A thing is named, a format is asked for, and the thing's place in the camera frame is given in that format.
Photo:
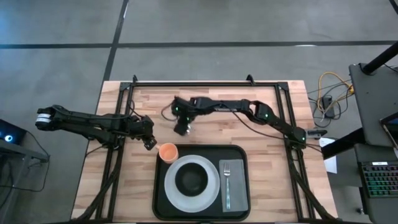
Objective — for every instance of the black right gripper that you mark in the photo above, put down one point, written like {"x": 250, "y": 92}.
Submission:
{"x": 186, "y": 107}

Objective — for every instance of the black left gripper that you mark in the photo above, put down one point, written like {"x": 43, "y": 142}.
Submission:
{"x": 143, "y": 127}

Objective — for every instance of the orange plastic cup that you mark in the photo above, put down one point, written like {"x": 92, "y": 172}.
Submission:
{"x": 168, "y": 153}

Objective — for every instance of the black round bowl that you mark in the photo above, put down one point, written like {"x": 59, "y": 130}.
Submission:
{"x": 191, "y": 179}

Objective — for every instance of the white round plate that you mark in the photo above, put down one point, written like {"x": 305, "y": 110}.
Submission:
{"x": 191, "y": 203}

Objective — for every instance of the grey cloth napkin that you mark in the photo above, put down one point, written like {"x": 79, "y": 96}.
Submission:
{"x": 239, "y": 186}

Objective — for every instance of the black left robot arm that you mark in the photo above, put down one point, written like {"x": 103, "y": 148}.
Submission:
{"x": 87, "y": 123}

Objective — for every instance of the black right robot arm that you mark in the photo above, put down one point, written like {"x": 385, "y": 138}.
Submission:
{"x": 273, "y": 119}

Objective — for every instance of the black plastic tray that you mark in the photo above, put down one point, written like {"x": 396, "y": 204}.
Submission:
{"x": 160, "y": 199}

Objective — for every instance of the grey metal stand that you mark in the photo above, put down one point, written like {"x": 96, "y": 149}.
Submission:
{"x": 25, "y": 151}

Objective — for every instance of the black box blue light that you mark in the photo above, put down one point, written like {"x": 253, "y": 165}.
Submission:
{"x": 9, "y": 132}

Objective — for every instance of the black power adapter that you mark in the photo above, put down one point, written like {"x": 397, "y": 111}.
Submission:
{"x": 327, "y": 104}

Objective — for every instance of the white paper sheet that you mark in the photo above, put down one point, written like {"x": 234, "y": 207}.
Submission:
{"x": 331, "y": 161}

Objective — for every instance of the black diagonal desk beam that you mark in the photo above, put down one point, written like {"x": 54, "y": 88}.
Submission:
{"x": 342, "y": 144}

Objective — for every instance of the grey side desk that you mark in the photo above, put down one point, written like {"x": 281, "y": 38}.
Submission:
{"x": 373, "y": 96}

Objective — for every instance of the backlit computer keyboard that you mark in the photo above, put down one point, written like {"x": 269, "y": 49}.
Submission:
{"x": 381, "y": 179}

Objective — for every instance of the laptop computer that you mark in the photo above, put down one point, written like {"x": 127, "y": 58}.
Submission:
{"x": 391, "y": 127}

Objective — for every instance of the black pole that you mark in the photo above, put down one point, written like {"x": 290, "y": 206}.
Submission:
{"x": 381, "y": 59}

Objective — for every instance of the dark keyboard desk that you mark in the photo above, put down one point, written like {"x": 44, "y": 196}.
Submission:
{"x": 382, "y": 208}

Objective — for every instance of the black aluminium table frame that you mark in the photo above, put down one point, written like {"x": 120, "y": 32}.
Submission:
{"x": 202, "y": 84}

